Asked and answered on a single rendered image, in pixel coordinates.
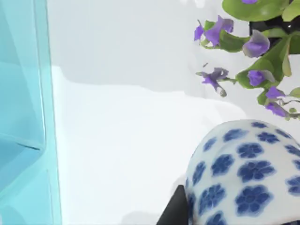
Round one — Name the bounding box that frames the purple flowering plant in black pot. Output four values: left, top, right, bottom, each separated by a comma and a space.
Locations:
193, 0, 300, 121

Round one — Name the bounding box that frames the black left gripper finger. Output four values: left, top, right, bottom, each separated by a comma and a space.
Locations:
155, 184, 189, 225

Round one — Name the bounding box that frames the white cup with blue flowers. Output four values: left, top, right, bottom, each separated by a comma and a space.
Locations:
184, 119, 300, 225

